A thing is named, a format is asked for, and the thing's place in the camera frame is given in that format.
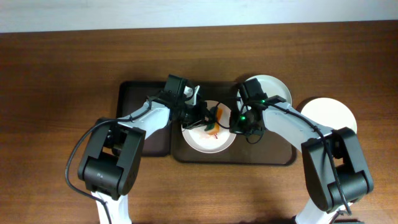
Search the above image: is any white plate with red stain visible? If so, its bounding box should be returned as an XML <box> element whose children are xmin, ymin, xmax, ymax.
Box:
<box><xmin>180</xmin><ymin>103</ymin><xmax>236</xmax><ymax>154</ymax></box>

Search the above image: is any orange green scrub sponge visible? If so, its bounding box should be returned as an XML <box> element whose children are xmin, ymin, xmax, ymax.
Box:
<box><xmin>205</xmin><ymin>107</ymin><xmax>223</xmax><ymax>136</ymax></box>

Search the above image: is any pale green plate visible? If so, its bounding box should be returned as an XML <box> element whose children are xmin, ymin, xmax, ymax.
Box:
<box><xmin>245</xmin><ymin>75</ymin><xmax>293</xmax><ymax>109</ymax></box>

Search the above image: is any cream white plate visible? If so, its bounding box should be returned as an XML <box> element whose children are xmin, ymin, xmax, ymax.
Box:
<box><xmin>301</xmin><ymin>98</ymin><xmax>358</xmax><ymax>133</ymax></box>

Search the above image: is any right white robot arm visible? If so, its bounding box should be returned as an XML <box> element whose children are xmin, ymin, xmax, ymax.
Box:
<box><xmin>229</xmin><ymin>97</ymin><xmax>374</xmax><ymax>223</ymax></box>

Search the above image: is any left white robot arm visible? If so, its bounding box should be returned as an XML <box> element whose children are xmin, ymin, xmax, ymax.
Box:
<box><xmin>77</xmin><ymin>97</ymin><xmax>209</xmax><ymax>223</ymax></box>

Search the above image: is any large brown serving tray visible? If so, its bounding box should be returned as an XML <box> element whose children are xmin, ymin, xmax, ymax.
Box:
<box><xmin>170</xmin><ymin>82</ymin><xmax>297</xmax><ymax>166</ymax></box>

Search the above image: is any small black tray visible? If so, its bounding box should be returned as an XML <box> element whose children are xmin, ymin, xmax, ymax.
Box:
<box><xmin>116</xmin><ymin>81</ymin><xmax>172</xmax><ymax>157</ymax></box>

